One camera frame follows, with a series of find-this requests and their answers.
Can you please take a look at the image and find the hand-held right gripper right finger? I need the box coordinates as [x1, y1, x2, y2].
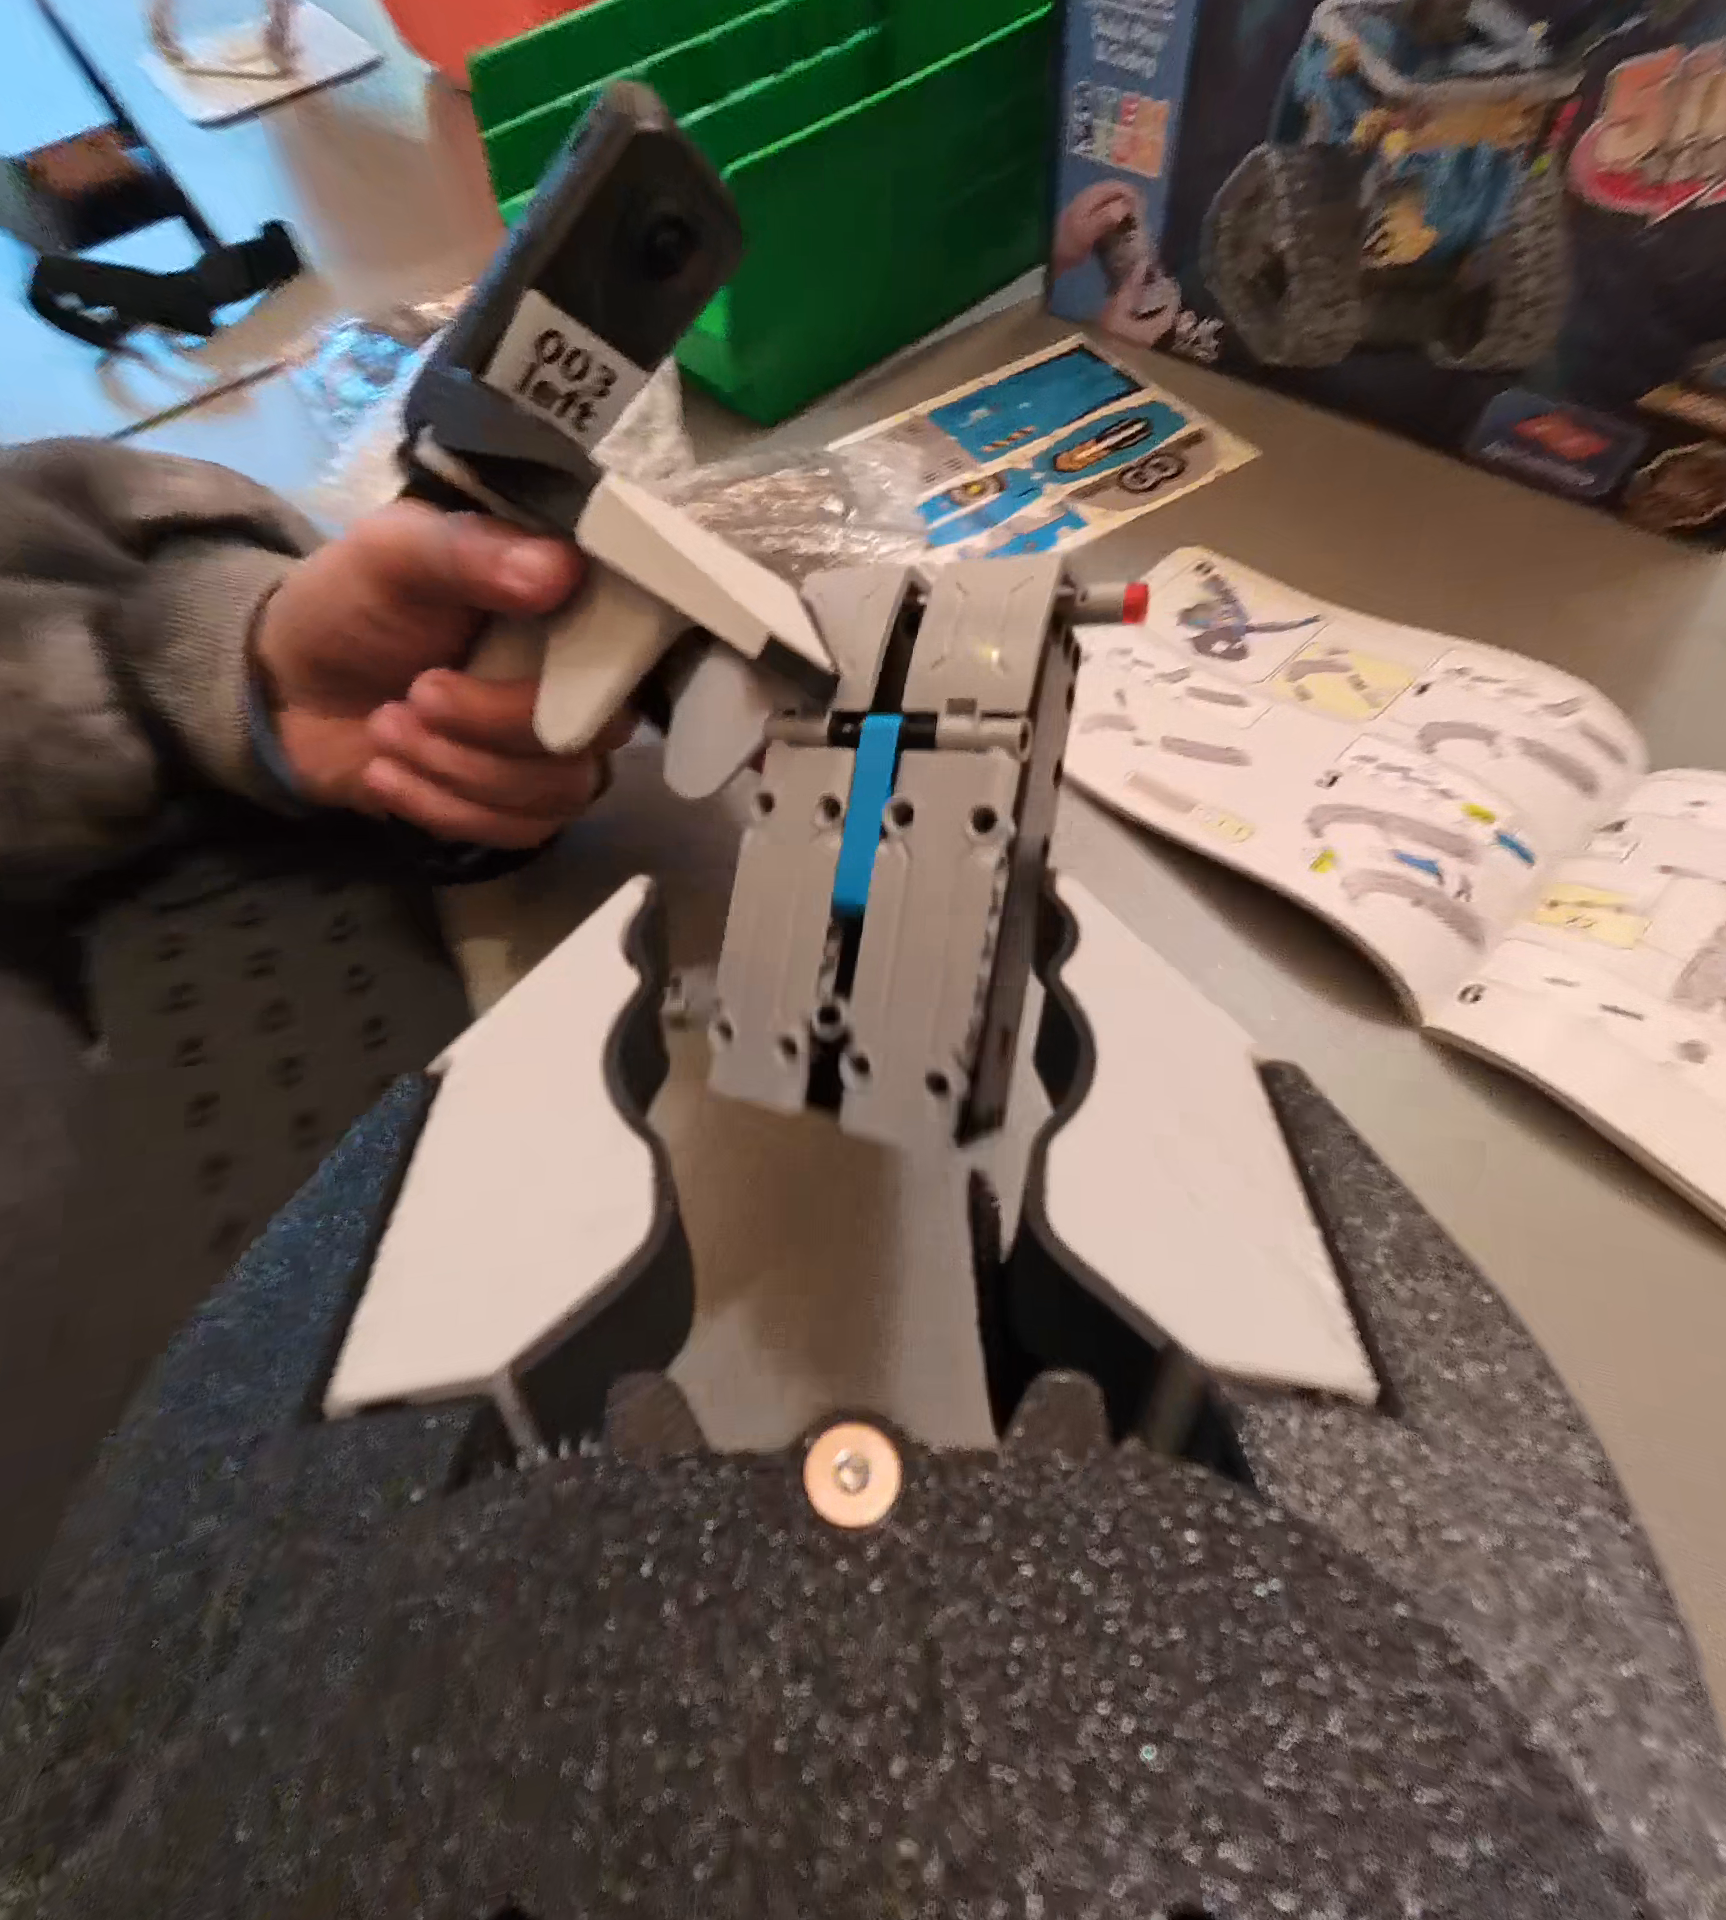
[1021, 873, 1387, 1441]

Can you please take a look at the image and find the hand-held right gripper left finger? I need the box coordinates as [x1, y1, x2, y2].
[321, 873, 693, 1450]

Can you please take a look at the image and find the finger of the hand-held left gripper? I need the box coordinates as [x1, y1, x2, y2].
[575, 475, 846, 708]

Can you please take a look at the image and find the grey black toy brick assembly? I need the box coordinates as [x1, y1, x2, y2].
[660, 553, 1159, 1154]

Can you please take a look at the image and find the person's left hand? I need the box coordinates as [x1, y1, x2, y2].
[249, 501, 615, 852]

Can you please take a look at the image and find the clear plastic bag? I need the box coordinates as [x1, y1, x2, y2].
[600, 359, 956, 594]

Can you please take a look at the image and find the green plastic bin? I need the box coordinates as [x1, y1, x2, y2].
[466, 0, 1065, 430]

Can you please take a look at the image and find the black dimpled pad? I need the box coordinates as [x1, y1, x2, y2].
[83, 839, 482, 1278]

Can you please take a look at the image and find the white stand with wooden board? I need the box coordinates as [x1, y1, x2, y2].
[140, 0, 387, 130]

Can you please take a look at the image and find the sticker sheet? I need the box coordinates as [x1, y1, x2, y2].
[824, 335, 1262, 569]

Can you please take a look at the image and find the instruction booklet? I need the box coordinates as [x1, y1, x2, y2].
[1065, 543, 1726, 1308]

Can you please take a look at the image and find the toy building kit box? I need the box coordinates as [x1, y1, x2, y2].
[1043, 0, 1726, 546]

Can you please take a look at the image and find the black strap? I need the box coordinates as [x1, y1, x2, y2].
[27, 220, 311, 358]

